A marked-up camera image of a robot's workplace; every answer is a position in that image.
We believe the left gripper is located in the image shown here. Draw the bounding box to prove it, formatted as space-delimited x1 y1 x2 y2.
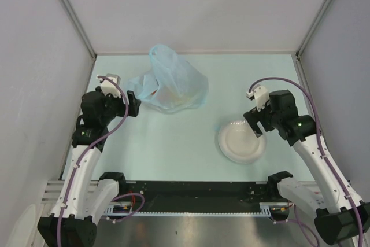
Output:
97 86 140 125

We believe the light blue plastic bag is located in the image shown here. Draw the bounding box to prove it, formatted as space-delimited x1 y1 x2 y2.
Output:
125 44 209 113

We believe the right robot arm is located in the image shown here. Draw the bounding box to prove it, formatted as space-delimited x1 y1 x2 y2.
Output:
243 86 369 245

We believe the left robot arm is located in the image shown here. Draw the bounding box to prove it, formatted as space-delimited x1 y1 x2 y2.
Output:
38 87 141 246

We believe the white paper plate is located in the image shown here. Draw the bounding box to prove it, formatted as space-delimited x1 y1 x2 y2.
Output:
217 120 267 164

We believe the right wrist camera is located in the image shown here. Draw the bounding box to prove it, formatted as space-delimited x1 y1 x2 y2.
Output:
246 85 269 112

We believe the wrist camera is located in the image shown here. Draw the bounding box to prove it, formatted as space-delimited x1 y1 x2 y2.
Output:
97 74 121 98
246 85 269 112

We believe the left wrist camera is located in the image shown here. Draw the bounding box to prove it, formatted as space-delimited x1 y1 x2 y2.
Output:
97 74 121 98

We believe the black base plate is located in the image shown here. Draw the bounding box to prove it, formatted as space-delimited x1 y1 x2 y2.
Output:
111 181 290 214

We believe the white cable duct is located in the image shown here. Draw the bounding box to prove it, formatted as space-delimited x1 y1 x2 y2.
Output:
102 202 293 219

